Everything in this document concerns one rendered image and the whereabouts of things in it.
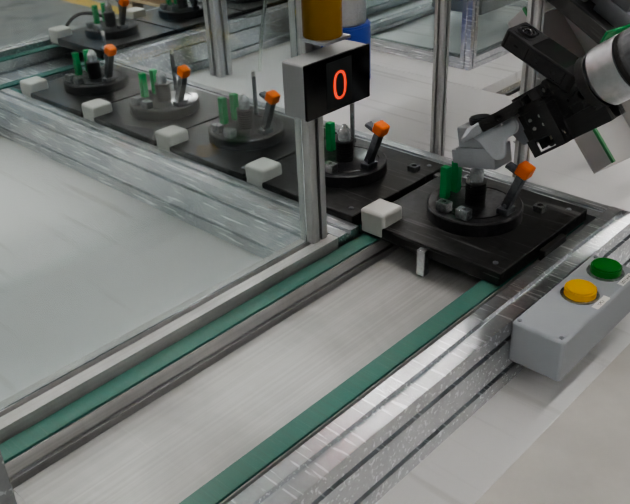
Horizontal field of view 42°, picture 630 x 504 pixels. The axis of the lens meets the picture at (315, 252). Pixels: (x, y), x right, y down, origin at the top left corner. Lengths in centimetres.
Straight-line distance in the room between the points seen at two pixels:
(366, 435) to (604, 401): 36
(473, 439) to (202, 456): 32
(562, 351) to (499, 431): 12
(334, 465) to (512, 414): 30
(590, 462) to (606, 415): 9
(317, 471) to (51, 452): 30
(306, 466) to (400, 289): 39
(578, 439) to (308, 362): 33
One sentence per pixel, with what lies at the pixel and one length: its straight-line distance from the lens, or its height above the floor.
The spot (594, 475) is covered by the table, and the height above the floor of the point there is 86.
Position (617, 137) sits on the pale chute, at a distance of 142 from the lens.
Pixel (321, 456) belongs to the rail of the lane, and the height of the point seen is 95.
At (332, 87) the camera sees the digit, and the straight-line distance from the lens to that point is 104.
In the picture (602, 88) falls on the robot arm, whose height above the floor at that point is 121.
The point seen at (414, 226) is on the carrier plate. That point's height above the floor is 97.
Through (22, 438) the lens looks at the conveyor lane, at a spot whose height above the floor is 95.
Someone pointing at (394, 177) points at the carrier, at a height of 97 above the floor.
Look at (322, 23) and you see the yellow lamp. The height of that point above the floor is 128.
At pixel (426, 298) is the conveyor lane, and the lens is 113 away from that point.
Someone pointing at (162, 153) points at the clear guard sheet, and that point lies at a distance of 95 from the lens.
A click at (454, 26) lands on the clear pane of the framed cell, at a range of 224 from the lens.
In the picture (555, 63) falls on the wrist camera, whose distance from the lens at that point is 107.
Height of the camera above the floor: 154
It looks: 30 degrees down
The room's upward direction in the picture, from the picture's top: 3 degrees counter-clockwise
